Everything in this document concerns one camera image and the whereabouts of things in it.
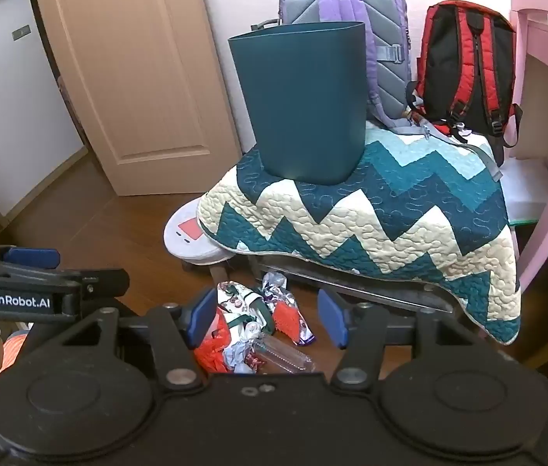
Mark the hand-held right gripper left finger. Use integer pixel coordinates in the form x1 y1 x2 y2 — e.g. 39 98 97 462
63 287 217 391

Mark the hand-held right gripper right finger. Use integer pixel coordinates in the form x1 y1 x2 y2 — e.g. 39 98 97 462
317 289 479 391

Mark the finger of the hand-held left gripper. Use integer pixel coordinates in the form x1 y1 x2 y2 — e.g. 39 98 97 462
0 243 61 271

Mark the red plastic wrapper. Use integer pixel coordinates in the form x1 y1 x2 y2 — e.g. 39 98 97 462
194 320 236 374

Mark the christmas print plastic bag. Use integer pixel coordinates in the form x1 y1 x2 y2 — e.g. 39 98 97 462
216 282 277 345

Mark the orange mesh bag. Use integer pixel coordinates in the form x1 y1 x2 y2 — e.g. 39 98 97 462
273 298 305 337

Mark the grey paper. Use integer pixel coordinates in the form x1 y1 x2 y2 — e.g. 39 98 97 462
223 340 256 374

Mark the clear plastic bottle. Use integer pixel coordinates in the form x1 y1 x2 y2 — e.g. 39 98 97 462
252 332 316 374

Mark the teal plastic bin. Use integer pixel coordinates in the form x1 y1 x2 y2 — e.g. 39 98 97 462
228 22 368 186

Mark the orange striped cloth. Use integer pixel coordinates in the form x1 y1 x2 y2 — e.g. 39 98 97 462
0 332 29 382

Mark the zigzag quilted blanket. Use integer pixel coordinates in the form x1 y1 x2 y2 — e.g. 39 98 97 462
196 121 522 346

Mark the white wardrobe door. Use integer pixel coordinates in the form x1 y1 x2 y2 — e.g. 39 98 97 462
0 0 88 234

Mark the beige wooden door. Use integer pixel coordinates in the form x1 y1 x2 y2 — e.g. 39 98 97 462
29 0 243 197

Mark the white board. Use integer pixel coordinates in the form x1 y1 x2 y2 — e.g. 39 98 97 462
499 158 548 226

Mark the red black backpack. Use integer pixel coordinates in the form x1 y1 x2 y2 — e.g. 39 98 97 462
406 1 523 149

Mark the purple grey backpack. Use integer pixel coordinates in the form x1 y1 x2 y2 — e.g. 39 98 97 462
251 0 449 141

